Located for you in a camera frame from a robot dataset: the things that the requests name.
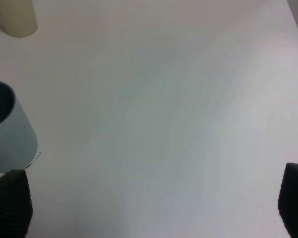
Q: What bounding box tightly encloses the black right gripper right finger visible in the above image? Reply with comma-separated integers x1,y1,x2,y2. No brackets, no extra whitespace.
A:
278,163,298,238

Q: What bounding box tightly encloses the teal plastic cup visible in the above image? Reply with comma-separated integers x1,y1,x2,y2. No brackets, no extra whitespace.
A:
0,81,38,173

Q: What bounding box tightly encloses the pale green plastic cup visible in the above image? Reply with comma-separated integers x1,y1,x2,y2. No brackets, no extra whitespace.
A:
0,0,38,38

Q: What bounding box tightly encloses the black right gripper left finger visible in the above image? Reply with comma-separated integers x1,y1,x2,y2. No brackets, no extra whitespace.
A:
0,170,33,238

